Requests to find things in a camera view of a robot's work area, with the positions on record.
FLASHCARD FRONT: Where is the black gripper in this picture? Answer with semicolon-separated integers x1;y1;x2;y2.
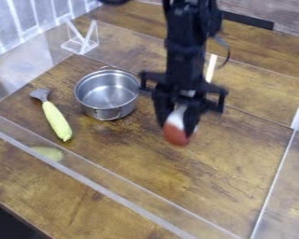
139;43;228;137

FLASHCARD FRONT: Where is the red and white toy mushroom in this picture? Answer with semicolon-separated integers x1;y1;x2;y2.
162;104;196;147

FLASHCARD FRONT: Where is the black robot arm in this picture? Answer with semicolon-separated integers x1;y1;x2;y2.
139;0;228;136

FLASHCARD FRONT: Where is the silver metal pot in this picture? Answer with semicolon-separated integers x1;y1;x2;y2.
73;68;139;121

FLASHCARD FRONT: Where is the yellow toy corn cob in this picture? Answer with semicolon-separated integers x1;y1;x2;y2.
28;89;71;142

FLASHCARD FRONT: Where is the clear acrylic front barrier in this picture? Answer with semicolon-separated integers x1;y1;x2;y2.
0;116;240;239

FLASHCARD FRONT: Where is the clear acrylic barrier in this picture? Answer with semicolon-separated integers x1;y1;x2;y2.
251;106;299;239
0;116;240;239

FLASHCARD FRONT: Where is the black strip on table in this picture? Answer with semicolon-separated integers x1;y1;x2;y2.
221;10;273;31

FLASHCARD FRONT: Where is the clear acrylic right barrier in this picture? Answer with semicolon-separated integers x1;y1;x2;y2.
251;106;299;239

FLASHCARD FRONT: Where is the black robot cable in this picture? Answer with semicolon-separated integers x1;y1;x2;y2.
209;32;232;69

